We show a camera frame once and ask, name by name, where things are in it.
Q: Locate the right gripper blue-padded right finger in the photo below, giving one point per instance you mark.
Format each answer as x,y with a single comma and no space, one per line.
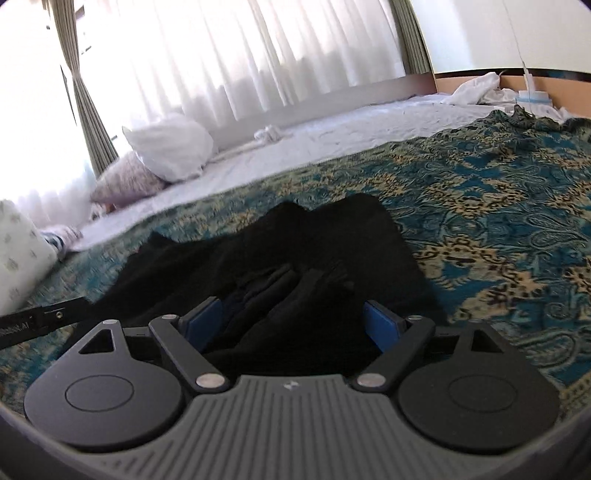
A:
383,326

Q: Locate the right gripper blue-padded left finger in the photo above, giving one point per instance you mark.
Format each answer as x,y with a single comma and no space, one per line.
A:
200,324

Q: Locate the black pants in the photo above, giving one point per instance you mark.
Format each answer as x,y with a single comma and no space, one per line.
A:
292,287

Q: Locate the white floral pillow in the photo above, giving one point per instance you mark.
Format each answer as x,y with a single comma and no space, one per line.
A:
26,258

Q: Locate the patterned cloth beside pillow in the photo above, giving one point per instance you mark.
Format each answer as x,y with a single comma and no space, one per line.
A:
61,238

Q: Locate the purple floral pillow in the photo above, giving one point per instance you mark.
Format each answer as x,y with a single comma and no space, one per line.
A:
126,181

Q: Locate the teal paisley bedspread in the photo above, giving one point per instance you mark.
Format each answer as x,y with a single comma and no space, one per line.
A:
497,214

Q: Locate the plain white pillow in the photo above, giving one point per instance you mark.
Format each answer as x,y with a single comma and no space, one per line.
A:
174,148

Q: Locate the white bed sheet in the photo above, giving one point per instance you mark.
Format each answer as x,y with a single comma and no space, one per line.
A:
309,143

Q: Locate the small white crumpled cloth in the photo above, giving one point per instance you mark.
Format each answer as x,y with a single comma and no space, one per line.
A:
268,135

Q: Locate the white crumpled garment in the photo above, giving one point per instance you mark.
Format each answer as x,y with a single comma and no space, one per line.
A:
485,90

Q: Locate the white sheer curtain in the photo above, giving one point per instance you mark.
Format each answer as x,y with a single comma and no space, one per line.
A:
220,62

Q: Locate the green curtain right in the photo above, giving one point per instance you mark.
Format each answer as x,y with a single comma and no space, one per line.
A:
414,52

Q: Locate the green curtain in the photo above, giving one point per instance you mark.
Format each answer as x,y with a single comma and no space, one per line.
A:
414,52
100,148

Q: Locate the green curtain left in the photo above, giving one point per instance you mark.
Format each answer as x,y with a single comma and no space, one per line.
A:
100,148

